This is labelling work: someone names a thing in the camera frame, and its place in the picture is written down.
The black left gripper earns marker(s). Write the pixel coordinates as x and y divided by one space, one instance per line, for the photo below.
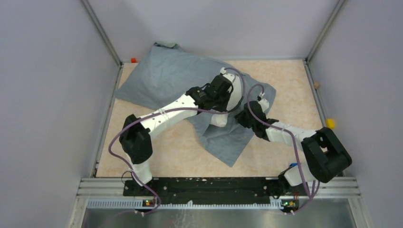
224 108

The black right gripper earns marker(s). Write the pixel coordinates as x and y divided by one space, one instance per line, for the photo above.
240 118

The white pillow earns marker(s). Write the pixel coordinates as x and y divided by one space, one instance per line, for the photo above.
220 120

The grey-blue and beige pillowcase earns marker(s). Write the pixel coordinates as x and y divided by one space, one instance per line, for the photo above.
165 73

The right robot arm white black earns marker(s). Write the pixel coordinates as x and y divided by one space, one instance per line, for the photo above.
325 155

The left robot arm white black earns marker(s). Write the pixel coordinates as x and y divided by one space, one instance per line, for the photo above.
138 132

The small yellow block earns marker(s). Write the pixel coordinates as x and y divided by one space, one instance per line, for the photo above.
330 123

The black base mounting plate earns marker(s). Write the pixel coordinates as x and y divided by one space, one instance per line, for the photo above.
214 191

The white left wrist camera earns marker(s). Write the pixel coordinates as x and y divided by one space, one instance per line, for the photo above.
232 78

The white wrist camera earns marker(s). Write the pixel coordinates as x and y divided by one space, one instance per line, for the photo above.
232 78
263 102

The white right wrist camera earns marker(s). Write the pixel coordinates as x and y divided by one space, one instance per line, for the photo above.
263 102

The aluminium frame rail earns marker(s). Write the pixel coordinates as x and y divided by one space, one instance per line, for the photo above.
107 193

